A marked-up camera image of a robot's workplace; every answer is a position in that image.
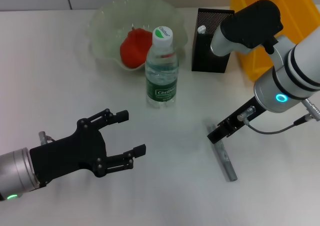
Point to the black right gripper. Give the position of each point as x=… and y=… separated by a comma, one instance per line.
x=233, y=125

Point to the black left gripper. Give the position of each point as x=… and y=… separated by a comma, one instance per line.
x=70, y=153

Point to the grey pen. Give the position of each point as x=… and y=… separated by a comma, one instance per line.
x=227, y=166

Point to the clear green-label water bottle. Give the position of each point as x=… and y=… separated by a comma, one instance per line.
x=162, y=91

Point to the red-orange fruit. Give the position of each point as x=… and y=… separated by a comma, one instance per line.
x=135, y=49

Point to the green pen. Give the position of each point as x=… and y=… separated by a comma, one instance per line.
x=201, y=30

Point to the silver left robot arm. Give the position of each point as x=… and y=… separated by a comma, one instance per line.
x=15, y=168

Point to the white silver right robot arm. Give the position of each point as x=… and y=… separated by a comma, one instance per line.
x=287, y=81

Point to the black mesh pen holder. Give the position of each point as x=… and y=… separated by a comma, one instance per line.
x=210, y=59

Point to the pale green glass fruit plate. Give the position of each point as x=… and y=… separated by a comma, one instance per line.
x=107, y=24

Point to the yellow plastic bin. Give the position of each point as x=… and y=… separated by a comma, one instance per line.
x=297, y=1

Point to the right wrist camera housing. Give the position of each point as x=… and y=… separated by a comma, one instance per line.
x=250, y=24

